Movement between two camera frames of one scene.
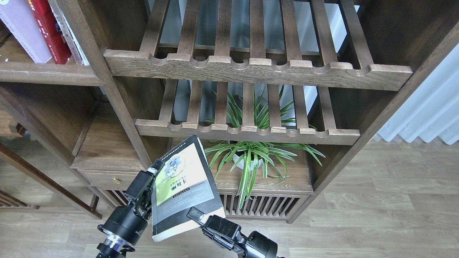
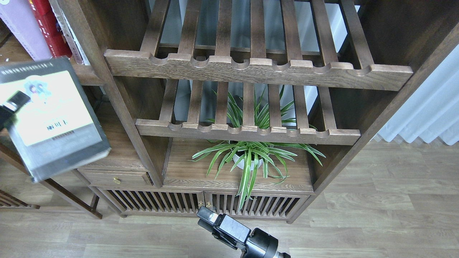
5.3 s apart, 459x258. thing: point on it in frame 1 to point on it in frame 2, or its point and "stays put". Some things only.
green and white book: x=183 y=179 to x=58 y=130
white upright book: x=79 y=56 stays put
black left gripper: x=123 y=226 to x=8 y=110
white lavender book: x=18 y=15 stays put
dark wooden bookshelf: x=282 y=94 stays put
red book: x=60 y=52 stays put
